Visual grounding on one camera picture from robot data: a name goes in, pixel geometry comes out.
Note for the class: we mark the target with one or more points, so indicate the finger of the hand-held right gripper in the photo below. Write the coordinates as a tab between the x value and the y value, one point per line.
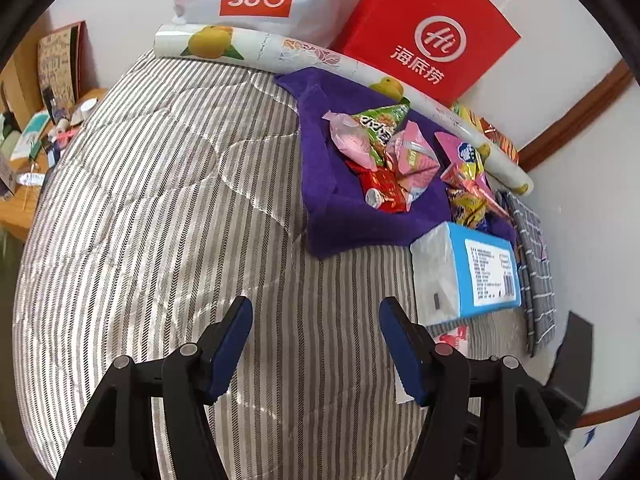
572	360

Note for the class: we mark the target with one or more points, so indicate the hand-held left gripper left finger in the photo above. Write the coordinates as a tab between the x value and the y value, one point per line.
230	350

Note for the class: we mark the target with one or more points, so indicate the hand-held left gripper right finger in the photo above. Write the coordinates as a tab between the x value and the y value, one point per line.
405	355

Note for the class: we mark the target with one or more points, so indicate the blue tissue pack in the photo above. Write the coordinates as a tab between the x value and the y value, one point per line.
485	270

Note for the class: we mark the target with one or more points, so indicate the red snack packet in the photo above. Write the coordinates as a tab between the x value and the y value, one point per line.
382	190

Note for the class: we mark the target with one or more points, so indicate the pink and white snack packet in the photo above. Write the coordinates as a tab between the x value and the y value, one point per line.
415	160

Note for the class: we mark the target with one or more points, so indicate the pink and yellow snack packet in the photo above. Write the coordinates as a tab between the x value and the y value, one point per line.
460	152

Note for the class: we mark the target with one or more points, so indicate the light pink snack packet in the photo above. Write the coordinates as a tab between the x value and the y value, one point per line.
350	140

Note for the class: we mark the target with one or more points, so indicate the green snack packet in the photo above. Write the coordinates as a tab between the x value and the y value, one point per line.
380	120

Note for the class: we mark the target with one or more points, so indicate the brown wooden baseboard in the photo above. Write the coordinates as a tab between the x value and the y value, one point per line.
605	414

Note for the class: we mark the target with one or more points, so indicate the grey checked folded cloth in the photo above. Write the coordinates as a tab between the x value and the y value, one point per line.
537	285

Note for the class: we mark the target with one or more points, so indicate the grey striped quilt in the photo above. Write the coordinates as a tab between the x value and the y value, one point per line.
175	210

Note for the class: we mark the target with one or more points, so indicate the purple towel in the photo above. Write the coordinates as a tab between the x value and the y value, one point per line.
340	210

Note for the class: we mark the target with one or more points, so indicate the orange chips bag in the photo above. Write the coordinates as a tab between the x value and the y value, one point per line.
500	142

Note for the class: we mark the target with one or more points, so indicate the yellow chips bag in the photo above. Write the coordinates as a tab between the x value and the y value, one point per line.
462	111

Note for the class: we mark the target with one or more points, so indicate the wooden bedside table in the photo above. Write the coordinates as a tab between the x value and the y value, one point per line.
20	205

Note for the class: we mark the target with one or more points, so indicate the white round cup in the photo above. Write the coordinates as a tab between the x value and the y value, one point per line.
85	110

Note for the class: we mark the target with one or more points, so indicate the teal and white box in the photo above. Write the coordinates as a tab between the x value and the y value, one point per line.
30	135

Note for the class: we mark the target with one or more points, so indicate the fruit-printed paper roll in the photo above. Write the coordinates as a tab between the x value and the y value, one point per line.
250	45

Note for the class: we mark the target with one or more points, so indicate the red paper shopping bag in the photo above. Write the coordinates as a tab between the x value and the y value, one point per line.
430	35

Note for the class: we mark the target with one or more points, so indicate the patterned hardcover book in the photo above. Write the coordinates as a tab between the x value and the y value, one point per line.
60	65

